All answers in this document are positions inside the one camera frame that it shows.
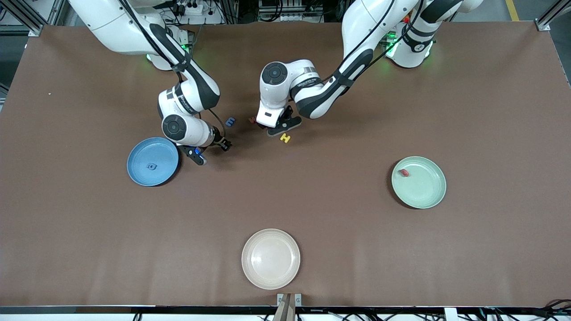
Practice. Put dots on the pink letter Q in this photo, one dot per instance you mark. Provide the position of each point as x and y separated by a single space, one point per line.
403 173

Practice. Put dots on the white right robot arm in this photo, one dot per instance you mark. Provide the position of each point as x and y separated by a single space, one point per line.
111 22

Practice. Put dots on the blue plate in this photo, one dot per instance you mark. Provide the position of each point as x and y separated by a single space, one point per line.
142 156

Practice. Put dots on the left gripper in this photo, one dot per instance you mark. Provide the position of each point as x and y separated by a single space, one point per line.
262 126

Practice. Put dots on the small metal bracket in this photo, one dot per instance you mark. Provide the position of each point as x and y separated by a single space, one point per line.
298 299

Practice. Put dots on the beige plate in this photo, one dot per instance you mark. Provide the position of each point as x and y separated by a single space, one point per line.
271 258

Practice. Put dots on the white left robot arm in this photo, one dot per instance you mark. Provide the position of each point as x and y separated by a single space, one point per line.
357 31

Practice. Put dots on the blue small letter m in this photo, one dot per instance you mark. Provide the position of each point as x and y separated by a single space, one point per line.
230 121

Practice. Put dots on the white equipment box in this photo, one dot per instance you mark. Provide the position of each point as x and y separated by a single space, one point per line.
290 17

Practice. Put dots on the mint green plate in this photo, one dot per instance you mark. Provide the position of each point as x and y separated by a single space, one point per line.
421 187

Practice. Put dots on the white power strip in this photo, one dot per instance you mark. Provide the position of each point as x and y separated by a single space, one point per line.
192 6

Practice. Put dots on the yellow letter H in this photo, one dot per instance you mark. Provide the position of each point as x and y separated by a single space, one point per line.
285 138

